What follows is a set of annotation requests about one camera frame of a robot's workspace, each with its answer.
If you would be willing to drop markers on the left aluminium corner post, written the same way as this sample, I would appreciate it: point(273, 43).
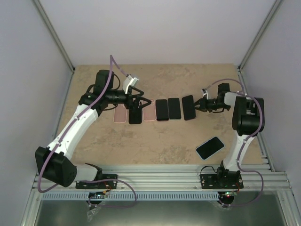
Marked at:
point(40, 9)

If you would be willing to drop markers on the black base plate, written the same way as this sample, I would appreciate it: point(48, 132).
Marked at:
point(106, 185)
point(212, 181)

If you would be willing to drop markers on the black smartphone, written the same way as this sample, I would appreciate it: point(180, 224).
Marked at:
point(162, 110)

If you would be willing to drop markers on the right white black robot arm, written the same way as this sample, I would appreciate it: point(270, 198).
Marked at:
point(247, 121)

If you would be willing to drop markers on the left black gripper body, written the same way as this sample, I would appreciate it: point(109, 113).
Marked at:
point(128, 103)

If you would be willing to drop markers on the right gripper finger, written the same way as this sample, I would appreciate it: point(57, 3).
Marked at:
point(199, 108)
point(199, 102)

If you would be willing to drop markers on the left small circuit board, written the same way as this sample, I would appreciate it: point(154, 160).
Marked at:
point(98, 195)

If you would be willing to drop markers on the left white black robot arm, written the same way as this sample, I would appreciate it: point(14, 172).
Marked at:
point(54, 161)

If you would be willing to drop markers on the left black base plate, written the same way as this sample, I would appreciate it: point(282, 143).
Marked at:
point(106, 185)

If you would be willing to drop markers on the small circuit board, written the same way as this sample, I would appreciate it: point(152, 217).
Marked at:
point(98, 195)
point(229, 194)

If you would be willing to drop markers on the right small circuit board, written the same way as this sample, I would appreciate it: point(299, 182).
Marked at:
point(229, 194)

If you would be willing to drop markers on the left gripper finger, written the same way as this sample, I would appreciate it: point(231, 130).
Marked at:
point(139, 94)
point(144, 102)

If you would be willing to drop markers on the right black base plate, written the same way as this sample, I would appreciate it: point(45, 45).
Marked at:
point(212, 181)

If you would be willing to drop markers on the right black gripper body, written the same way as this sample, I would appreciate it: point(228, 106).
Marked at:
point(205, 105)

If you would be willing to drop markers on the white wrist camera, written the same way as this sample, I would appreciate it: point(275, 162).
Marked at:
point(130, 81)
point(205, 94)

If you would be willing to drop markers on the phone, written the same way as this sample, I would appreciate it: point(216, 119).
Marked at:
point(174, 109)
point(209, 148)
point(188, 108)

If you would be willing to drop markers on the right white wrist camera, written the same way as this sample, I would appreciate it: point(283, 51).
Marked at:
point(205, 94)

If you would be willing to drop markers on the black phone case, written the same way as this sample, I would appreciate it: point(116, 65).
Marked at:
point(135, 116)

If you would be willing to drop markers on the clear plastic bag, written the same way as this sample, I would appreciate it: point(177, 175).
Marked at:
point(92, 212)

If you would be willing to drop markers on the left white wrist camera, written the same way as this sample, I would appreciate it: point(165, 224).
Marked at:
point(130, 81)

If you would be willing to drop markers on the right aluminium corner post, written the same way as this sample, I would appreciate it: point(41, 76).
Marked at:
point(263, 28)

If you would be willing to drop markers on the aluminium corner post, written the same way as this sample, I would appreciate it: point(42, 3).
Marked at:
point(40, 9)
point(263, 28)

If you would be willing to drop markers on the light pink phone case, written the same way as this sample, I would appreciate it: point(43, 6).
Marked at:
point(149, 112)

